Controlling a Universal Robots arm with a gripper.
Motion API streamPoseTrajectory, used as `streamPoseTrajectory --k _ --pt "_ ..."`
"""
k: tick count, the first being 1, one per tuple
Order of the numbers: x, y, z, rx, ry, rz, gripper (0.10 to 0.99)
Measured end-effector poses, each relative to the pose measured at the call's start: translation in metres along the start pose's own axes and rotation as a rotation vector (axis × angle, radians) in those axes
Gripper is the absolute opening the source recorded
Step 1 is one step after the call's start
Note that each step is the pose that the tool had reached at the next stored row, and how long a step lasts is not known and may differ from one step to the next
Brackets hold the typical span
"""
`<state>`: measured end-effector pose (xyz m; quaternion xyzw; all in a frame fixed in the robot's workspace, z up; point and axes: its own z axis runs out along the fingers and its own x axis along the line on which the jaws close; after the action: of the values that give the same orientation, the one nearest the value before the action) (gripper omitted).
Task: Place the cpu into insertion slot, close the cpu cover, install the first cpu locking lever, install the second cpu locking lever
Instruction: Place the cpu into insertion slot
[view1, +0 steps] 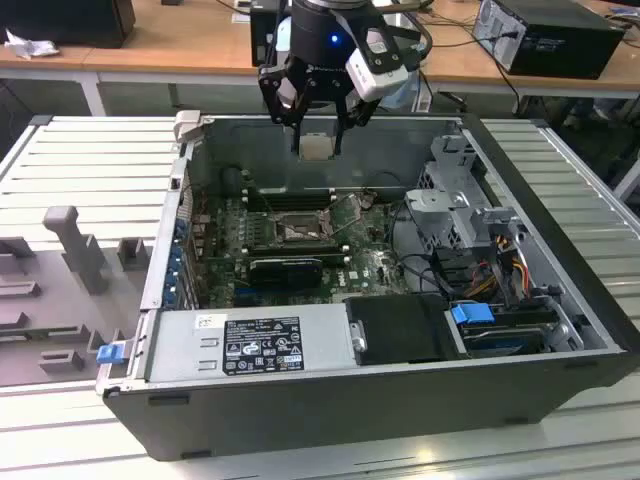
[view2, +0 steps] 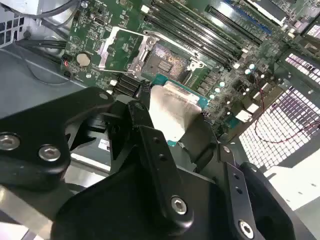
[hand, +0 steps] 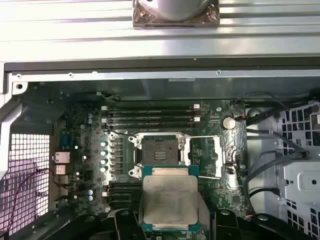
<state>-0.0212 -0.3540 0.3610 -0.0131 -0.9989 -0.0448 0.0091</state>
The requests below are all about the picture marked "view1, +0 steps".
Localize grey power supply with label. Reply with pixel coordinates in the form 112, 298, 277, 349
127, 299, 367, 387

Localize green motherboard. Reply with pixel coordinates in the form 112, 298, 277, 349
197, 192, 419, 310

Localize grey case latch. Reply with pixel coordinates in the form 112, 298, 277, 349
172, 110, 206, 147

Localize thick black cable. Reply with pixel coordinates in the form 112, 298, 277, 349
388, 199, 452, 297

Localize yellow red power wires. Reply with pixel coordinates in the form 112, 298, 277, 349
463, 234, 532, 302

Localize blue case latch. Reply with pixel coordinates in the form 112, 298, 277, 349
96, 343, 125, 367

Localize hard disk in blue carrier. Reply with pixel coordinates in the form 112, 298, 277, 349
443, 299, 557, 360

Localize green RAM stick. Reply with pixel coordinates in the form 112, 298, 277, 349
247, 256, 324, 290

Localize small black box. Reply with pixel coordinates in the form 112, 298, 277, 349
249, 6, 294, 69

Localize black desktop computer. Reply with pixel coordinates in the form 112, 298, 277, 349
472, 0, 628, 82

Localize black camera cable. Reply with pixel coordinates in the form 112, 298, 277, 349
382, 0, 435, 74

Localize black plastic shroud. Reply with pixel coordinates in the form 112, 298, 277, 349
343, 293, 462, 365

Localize large black box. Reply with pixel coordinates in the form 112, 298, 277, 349
0, 0, 137, 50

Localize wooden desk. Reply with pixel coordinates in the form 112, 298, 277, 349
0, 0, 640, 119

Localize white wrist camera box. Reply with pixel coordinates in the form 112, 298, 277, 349
344, 27, 410, 100

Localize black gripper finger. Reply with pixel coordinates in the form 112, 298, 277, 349
333, 94, 375, 155
257, 61, 322, 152

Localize grey metal drive cage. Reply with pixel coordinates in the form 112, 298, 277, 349
403, 133, 531, 262

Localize silver square CPU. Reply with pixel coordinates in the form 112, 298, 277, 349
297, 133, 336, 162

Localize crumpled white paper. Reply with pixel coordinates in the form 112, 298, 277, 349
3, 28, 61, 61

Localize metal socket cover frame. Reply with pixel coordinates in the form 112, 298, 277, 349
319, 196, 362, 239

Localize CPU socket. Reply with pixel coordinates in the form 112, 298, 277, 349
271, 211, 327, 242

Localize RAM slot with white clips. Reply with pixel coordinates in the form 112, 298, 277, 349
252, 195, 361, 205
248, 246, 347, 256
257, 185, 362, 194

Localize grey parts rack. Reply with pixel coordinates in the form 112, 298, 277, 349
0, 204, 155, 387

